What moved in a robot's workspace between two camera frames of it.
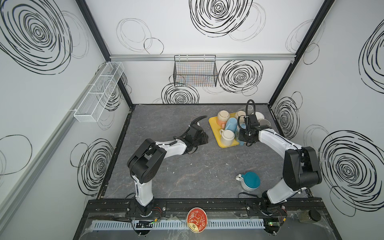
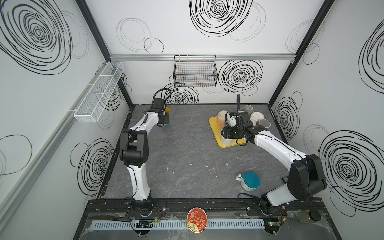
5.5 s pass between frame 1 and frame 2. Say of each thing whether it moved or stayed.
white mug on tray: stayed
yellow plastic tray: stayed
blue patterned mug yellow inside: moved
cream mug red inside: stayed
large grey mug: stayed
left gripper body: moved
